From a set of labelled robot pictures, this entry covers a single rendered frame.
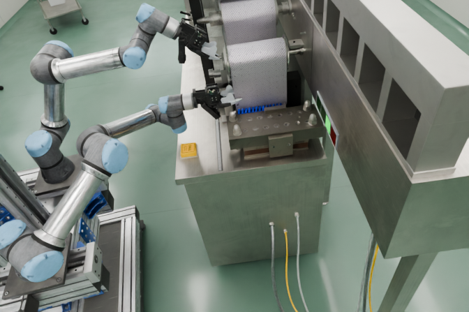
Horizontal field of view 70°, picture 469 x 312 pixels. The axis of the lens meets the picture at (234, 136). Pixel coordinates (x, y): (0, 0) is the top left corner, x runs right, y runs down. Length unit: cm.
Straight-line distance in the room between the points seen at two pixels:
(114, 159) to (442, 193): 101
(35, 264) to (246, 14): 125
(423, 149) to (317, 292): 157
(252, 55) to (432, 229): 90
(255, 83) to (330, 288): 127
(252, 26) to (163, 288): 158
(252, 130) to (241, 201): 37
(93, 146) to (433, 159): 106
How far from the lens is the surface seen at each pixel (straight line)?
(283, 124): 145
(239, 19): 160
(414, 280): 135
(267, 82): 149
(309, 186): 162
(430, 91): 64
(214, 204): 163
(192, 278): 224
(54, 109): 176
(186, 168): 151
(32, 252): 134
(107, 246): 229
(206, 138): 163
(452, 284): 235
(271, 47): 144
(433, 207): 84
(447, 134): 69
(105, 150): 128
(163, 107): 151
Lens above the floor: 198
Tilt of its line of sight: 42 degrees down
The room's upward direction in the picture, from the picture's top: 9 degrees counter-clockwise
